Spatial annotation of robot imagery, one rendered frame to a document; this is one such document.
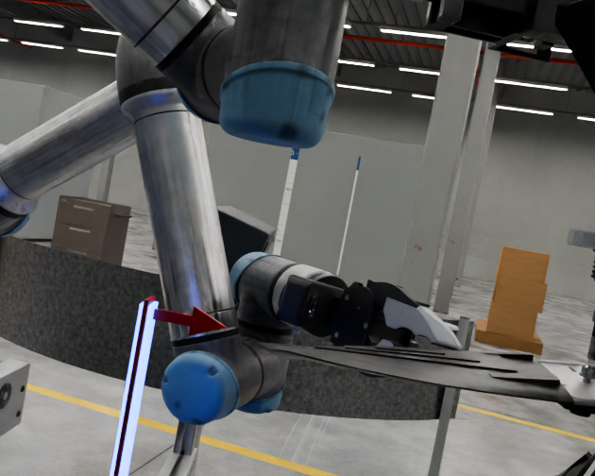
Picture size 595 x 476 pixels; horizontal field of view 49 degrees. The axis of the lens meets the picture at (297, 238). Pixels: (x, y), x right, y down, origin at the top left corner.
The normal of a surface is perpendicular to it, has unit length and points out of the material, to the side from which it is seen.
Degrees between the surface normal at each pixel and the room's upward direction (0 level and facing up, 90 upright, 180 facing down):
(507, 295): 90
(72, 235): 90
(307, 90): 92
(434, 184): 90
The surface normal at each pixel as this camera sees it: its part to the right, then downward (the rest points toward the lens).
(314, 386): 0.23, 0.10
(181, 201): 0.09, -0.09
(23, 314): -0.50, -0.05
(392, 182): -0.27, 0.00
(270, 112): -0.04, 0.10
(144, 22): -0.16, 0.62
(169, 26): 0.09, 0.43
